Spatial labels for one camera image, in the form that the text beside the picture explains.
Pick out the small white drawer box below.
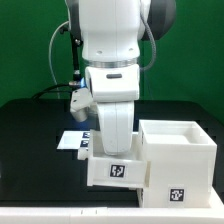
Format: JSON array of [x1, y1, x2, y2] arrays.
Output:
[[77, 130, 148, 189]]

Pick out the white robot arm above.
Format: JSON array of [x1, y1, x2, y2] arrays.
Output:
[[65, 0, 176, 155]]

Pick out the black cables at base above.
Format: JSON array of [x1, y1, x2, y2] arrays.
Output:
[[31, 82, 84, 101]]

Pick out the white L-shaped table fence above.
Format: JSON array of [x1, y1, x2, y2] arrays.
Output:
[[0, 190, 224, 224]]

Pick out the grey cable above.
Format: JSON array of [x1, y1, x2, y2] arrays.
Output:
[[48, 20, 72, 87]]

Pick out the white marker tag plate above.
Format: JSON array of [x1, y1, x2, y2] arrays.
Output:
[[57, 131, 90, 150]]

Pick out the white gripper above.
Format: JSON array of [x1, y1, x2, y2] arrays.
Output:
[[97, 101, 134, 155]]

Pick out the black camera stand pole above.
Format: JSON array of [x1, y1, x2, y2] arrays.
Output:
[[70, 35, 82, 82]]

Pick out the large white drawer housing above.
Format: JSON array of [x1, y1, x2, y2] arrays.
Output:
[[138, 120, 217, 208]]

